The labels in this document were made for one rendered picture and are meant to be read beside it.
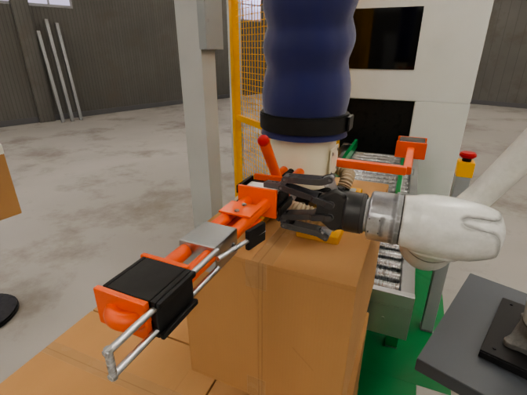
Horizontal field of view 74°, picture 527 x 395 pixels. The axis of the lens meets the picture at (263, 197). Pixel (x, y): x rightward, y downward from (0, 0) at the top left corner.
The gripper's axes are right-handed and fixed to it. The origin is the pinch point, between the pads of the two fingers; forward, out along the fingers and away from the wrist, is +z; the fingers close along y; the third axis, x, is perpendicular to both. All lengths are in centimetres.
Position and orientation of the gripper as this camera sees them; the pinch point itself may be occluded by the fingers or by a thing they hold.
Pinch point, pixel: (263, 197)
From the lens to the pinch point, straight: 70.4
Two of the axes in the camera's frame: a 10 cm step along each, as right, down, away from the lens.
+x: 3.8, -3.7, 8.5
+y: 0.0, 9.2, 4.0
